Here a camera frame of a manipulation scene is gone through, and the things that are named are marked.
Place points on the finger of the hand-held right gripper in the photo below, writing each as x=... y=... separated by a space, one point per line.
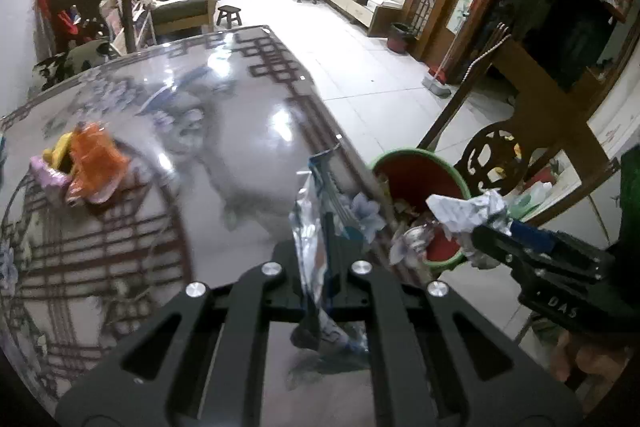
x=500 y=249
x=532 y=234

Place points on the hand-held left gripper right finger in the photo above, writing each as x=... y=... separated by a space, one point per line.
x=345 y=267

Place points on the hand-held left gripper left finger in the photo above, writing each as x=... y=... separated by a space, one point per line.
x=287 y=277

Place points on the blue silver snack packet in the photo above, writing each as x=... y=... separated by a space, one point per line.
x=310 y=232

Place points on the white paper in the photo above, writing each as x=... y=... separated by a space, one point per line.
x=465 y=209

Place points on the clear plastic water bottle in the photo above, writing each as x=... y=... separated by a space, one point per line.
x=419 y=238

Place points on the red bin with green rim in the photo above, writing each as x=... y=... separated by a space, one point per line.
x=420 y=177

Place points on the person's right hand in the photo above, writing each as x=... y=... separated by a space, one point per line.
x=590 y=357

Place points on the pale green bag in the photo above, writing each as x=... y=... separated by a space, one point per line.
x=532 y=197

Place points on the yellow toy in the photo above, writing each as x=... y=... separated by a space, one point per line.
x=510 y=146

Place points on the person's green clothing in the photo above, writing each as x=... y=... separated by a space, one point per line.
x=632 y=197

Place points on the carved wooden chair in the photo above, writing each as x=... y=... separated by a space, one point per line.
x=540 y=82

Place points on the floor broom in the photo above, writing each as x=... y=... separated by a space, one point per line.
x=440 y=82

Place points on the orange wrapper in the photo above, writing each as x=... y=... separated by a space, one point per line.
x=95 y=157

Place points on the pink wrapper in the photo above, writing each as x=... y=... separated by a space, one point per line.
x=47 y=174

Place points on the yellow wrapper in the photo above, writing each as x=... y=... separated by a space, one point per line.
x=62 y=144

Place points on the small dark wooden stool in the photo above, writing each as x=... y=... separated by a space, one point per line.
x=229 y=14

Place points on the white rack with books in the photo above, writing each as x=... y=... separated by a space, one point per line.
x=130 y=17

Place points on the black white patterned cushion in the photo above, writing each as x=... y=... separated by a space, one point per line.
x=75 y=59

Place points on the bamboo wall picture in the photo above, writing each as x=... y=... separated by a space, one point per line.
x=462 y=9

